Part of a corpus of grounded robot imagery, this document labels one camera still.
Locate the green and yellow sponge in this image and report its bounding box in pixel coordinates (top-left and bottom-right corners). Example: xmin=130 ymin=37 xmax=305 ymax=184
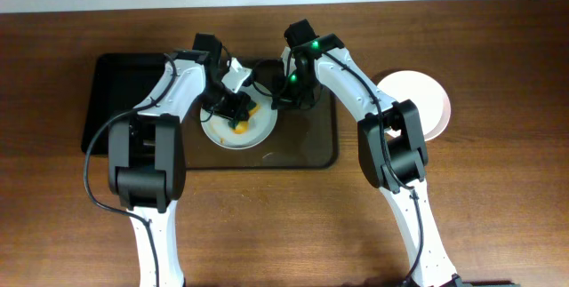
xmin=228 ymin=105 xmax=260 ymax=134

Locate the pale blue plate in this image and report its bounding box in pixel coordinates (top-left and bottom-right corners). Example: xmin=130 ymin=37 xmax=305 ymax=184
xmin=201 ymin=85 xmax=277 ymax=150

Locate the white plate large stain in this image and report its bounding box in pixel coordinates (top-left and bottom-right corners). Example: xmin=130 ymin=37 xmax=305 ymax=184
xmin=377 ymin=70 xmax=452 ymax=141

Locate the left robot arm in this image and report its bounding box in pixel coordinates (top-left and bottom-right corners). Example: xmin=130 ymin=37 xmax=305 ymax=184
xmin=86 ymin=33 xmax=252 ymax=286

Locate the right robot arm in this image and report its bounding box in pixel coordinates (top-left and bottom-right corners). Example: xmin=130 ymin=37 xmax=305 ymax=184
xmin=282 ymin=20 xmax=461 ymax=286

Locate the brown serving tray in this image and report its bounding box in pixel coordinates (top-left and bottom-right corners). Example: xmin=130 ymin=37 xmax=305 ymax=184
xmin=181 ymin=88 xmax=339 ymax=170

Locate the black rectangular tray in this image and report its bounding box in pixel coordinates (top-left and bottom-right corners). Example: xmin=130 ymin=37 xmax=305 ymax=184
xmin=81 ymin=53 xmax=166 ymax=154

